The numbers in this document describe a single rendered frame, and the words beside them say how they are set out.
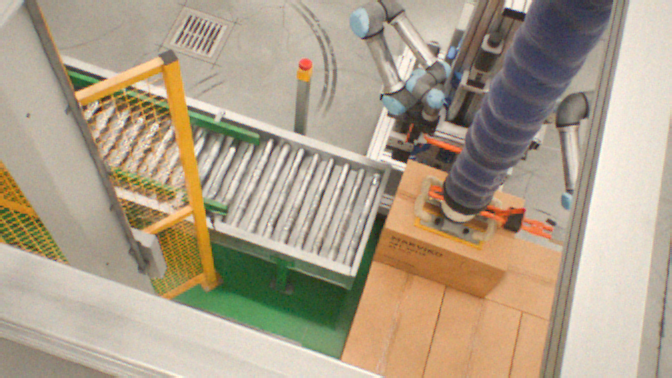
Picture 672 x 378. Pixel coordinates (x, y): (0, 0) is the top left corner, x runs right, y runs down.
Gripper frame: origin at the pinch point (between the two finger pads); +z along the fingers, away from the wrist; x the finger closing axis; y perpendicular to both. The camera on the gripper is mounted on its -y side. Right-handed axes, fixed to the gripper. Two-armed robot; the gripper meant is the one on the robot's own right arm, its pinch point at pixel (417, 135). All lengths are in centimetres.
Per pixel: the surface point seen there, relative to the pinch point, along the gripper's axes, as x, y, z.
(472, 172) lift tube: -36, 26, -42
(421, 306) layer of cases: -62, 31, 53
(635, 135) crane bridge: -117, 32, -197
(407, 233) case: -45.0, 11.4, 13.3
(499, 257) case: -40, 55, 13
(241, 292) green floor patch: -71, -65, 108
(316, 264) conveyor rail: -62, -26, 49
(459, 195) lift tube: -36.0, 25.9, -21.1
